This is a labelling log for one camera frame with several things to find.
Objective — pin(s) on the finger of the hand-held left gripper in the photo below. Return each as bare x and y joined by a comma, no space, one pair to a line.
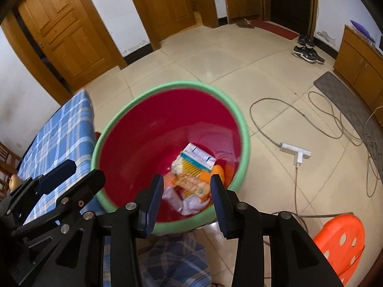
56,174
74,197

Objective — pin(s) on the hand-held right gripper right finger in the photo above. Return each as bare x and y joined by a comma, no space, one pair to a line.
218,206

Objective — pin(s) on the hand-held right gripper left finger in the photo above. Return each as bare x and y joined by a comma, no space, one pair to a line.
154,206

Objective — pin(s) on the orange peel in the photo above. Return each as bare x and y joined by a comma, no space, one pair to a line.
223,172

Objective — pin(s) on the large yellow foam net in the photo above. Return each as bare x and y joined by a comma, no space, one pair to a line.
191,184

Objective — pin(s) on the white and teal carton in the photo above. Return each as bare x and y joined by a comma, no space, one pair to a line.
197,155

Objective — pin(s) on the red bin with green rim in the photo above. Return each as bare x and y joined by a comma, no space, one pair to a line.
134,143

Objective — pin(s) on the blue plaid tablecloth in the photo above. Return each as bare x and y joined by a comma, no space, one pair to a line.
59,143

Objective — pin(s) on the brown apple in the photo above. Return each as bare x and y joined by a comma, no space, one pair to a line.
14,183

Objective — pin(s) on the wooden chair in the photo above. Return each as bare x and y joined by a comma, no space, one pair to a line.
6,157

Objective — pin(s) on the white power strip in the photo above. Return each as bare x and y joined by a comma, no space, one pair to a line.
294,152

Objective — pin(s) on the orange plastic stool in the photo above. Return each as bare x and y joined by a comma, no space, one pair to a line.
341,245

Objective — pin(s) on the closed wooden door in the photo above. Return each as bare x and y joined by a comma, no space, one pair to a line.
56,33

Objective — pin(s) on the grey door mat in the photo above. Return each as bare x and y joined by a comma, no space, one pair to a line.
344,98

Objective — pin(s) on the brown slipper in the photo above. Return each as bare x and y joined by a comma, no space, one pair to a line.
245,24

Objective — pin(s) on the red door mat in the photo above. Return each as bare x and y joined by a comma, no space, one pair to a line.
275,27

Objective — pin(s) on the wooden cabinet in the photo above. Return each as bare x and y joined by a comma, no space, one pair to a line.
359,65

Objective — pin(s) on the open wooden door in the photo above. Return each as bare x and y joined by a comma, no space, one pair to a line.
167,3

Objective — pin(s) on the black door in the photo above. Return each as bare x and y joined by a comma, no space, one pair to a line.
290,0

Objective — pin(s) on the purple cloth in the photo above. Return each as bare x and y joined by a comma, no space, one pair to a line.
362,31

